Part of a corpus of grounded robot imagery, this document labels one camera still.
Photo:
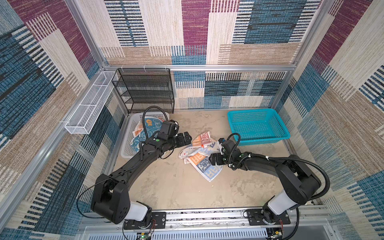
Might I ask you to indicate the teal bicycle print towel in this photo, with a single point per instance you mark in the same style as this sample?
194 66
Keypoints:
152 125

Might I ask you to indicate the aluminium mounting rail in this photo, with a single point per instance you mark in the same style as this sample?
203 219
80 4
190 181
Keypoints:
237 218

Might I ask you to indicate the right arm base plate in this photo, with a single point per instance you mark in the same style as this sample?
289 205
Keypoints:
261 217

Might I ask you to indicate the rabbit print striped towel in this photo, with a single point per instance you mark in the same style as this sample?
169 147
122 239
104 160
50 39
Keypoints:
197 154

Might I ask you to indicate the black wire shelf rack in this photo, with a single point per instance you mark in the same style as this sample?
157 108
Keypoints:
142 88

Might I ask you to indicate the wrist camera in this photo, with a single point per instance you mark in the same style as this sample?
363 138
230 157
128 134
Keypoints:
168 130
226 146

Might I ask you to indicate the teal plastic basket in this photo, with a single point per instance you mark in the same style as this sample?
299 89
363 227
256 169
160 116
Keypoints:
258 127

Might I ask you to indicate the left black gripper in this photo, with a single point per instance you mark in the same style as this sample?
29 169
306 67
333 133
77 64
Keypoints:
181 142

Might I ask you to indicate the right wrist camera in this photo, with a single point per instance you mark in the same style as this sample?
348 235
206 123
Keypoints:
226 146

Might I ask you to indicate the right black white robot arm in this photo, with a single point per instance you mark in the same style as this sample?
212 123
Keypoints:
302 180

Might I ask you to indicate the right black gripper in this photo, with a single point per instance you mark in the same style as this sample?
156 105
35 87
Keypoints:
218 156

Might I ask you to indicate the white plastic laundry basket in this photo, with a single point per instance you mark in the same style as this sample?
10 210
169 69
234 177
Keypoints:
126 150

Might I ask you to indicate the white wire mesh tray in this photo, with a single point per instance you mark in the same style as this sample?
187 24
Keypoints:
86 114

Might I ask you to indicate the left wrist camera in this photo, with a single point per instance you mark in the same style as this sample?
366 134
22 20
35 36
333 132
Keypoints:
168 130

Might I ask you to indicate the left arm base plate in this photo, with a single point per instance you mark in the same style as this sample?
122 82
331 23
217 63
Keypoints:
154 220

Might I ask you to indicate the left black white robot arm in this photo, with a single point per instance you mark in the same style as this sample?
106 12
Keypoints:
111 200

